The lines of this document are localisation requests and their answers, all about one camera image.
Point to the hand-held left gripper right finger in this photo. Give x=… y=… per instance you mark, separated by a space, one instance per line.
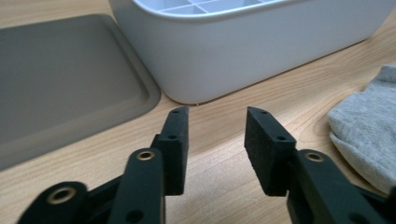
x=271 y=155

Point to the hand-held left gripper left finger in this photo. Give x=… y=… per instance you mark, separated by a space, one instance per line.
x=174 y=155

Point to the grey sock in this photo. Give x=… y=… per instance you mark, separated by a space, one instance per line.
x=364 y=130

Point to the white divided storage box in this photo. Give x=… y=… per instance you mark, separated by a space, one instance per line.
x=236 y=53

